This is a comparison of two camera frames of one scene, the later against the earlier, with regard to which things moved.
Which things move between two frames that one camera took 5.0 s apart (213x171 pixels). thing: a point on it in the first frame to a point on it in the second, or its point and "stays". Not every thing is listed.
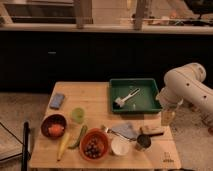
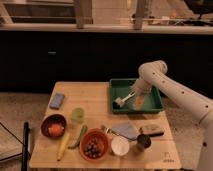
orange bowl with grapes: x=94 y=144 stays
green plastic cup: x=78 y=115 stays
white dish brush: x=119 y=102 stays
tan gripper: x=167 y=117 to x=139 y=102
